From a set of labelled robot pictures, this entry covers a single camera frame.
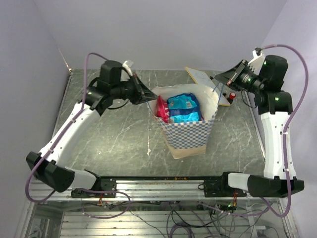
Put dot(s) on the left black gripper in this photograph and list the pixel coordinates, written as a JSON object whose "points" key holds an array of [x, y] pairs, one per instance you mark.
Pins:
{"points": [[142, 93]]}

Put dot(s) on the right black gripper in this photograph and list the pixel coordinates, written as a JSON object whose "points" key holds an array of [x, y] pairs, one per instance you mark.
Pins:
{"points": [[231, 76]]}

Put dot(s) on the red snack bag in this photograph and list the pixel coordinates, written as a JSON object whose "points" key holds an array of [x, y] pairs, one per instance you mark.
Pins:
{"points": [[163, 110]]}

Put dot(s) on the blue snack bag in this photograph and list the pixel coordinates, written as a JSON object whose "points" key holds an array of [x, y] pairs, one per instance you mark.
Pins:
{"points": [[184, 108]]}

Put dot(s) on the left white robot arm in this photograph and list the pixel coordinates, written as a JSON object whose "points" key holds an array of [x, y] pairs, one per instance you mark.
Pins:
{"points": [[115, 81]]}

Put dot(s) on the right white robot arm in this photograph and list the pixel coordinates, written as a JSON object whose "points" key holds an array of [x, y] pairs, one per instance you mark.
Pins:
{"points": [[263, 76]]}

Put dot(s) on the small whiteboard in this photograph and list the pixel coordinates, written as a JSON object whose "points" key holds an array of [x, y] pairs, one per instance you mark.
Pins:
{"points": [[200, 77]]}

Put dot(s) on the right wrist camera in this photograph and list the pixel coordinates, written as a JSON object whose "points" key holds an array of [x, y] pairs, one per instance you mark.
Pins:
{"points": [[257, 61]]}

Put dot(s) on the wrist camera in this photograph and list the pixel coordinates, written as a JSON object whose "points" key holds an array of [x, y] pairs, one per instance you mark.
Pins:
{"points": [[257, 61], [127, 66]]}

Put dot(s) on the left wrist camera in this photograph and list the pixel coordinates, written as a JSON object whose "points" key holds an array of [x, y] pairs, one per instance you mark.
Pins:
{"points": [[127, 66]]}

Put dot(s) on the aluminium frame rail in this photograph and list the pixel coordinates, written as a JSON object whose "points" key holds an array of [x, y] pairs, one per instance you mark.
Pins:
{"points": [[147, 190]]}

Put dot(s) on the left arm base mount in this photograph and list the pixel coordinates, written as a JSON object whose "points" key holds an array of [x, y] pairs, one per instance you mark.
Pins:
{"points": [[104, 187]]}

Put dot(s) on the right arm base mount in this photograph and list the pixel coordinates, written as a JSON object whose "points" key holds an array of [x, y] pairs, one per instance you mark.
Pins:
{"points": [[217, 188]]}

